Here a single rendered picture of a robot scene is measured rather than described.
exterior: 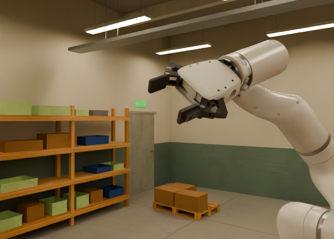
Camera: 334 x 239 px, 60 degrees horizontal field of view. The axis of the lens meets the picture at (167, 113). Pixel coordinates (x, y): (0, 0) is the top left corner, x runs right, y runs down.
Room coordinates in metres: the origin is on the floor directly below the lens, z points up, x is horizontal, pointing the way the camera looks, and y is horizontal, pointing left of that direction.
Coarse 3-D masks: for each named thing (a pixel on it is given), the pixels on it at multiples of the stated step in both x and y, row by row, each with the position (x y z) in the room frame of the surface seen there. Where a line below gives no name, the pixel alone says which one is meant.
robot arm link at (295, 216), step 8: (280, 208) 0.82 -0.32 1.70; (288, 208) 0.78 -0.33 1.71; (296, 208) 0.77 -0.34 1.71; (304, 208) 0.75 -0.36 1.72; (312, 208) 0.74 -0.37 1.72; (320, 208) 0.74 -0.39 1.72; (280, 216) 0.79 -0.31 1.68; (288, 216) 0.77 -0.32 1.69; (296, 216) 0.75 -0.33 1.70; (304, 216) 0.74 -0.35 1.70; (312, 216) 0.72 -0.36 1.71; (320, 216) 0.71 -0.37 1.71; (280, 224) 0.79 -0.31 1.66; (288, 224) 0.76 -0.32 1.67; (296, 224) 0.74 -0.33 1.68; (304, 224) 0.73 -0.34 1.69; (312, 224) 0.71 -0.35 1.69; (280, 232) 0.79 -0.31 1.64; (288, 232) 0.77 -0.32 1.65; (296, 232) 0.75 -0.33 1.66; (304, 232) 0.72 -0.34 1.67; (312, 232) 0.70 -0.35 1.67
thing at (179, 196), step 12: (156, 192) 6.32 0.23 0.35; (168, 192) 6.07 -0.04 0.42; (180, 192) 5.97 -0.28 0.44; (192, 192) 5.97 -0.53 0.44; (156, 204) 6.30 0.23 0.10; (168, 204) 6.07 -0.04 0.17; (180, 204) 5.86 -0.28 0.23; (192, 204) 5.68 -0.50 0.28; (204, 204) 5.81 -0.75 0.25; (216, 204) 6.16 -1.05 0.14; (192, 216) 5.77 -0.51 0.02
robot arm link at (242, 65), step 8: (224, 56) 0.60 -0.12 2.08; (232, 56) 0.58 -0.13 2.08; (240, 56) 0.59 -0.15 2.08; (240, 64) 0.57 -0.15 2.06; (248, 64) 0.58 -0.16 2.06; (240, 72) 0.58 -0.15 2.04; (248, 72) 0.58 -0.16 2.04; (248, 80) 0.59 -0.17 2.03; (240, 88) 0.60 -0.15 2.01; (248, 88) 0.60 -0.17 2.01
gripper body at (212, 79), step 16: (192, 64) 0.58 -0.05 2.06; (208, 64) 0.58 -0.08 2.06; (224, 64) 0.59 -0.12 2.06; (192, 80) 0.54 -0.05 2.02; (208, 80) 0.55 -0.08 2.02; (224, 80) 0.55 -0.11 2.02; (240, 80) 0.57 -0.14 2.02; (192, 96) 0.56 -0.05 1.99; (208, 96) 0.52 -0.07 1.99; (224, 96) 0.55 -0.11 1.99
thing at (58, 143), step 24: (0, 120) 4.26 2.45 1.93; (24, 120) 4.55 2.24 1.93; (48, 120) 4.88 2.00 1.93; (72, 120) 5.27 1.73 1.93; (96, 120) 5.74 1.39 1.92; (120, 120) 6.28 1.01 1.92; (0, 144) 4.55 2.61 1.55; (24, 144) 4.67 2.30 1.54; (48, 144) 5.04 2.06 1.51; (72, 144) 5.32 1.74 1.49; (96, 144) 5.86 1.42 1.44; (120, 144) 6.28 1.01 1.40; (72, 168) 5.33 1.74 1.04; (96, 168) 5.83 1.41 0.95; (120, 168) 6.41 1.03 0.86; (0, 192) 4.33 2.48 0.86; (24, 192) 4.56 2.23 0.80; (72, 192) 5.33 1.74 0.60; (96, 192) 5.90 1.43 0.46; (120, 192) 6.40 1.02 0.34; (0, 216) 4.74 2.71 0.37; (24, 216) 4.76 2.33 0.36; (48, 216) 5.05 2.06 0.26; (72, 216) 5.28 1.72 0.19
